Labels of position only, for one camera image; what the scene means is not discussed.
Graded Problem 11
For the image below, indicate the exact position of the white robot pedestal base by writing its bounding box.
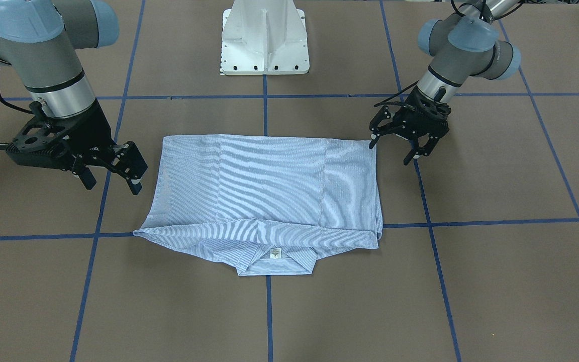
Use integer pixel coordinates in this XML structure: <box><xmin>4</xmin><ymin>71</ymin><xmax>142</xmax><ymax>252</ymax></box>
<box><xmin>220</xmin><ymin>1</ymin><xmax>310</xmax><ymax>75</ymax></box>

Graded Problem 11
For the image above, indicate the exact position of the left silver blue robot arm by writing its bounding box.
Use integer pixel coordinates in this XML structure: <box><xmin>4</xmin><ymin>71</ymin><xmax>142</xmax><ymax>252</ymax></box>
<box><xmin>368</xmin><ymin>1</ymin><xmax>522</xmax><ymax>165</ymax></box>

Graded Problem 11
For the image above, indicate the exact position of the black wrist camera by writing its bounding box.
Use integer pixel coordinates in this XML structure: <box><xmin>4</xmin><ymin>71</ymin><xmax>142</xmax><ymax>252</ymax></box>
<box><xmin>405</xmin><ymin>97</ymin><xmax>452</xmax><ymax>122</ymax></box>
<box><xmin>5</xmin><ymin>119</ymin><xmax>75</xmax><ymax>171</ymax></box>

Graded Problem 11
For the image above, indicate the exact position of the light blue striped shirt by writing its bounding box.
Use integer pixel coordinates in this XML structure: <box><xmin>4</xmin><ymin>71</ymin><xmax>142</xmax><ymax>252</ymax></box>
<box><xmin>133</xmin><ymin>134</ymin><xmax>383</xmax><ymax>277</ymax></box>

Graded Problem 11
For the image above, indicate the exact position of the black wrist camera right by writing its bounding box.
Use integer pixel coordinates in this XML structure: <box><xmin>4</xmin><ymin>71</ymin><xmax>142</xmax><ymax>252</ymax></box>
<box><xmin>5</xmin><ymin>119</ymin><xmax>75</xmax><ymax>171</ymax></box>

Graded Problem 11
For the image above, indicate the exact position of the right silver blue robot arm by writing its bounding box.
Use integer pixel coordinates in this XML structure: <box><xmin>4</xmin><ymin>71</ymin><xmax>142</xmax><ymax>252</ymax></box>
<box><xmin>0</xmin><ymin>1</ymin><xmax>148</xmax><ymax>195</ymax></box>

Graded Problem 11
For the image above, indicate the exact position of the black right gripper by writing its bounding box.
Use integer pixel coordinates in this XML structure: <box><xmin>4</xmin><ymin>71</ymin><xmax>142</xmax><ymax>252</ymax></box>
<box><xmin>43</xmin><ymin>100</ymin><xmax>148</xmax><ymax>195</ymax></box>

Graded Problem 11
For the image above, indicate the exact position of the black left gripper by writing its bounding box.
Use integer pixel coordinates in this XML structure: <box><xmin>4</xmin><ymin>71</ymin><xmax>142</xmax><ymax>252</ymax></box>
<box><xmin>368</xmin><ymin>88</ymin><xmax>449</xmax><ymax>166</ymax></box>

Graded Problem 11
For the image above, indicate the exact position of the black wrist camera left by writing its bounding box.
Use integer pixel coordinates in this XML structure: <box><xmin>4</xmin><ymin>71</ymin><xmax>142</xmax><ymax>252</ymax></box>
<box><xmin>405</xmin><ymin>97</ymin><xmax>452</xmax><ymax>122</ymax></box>

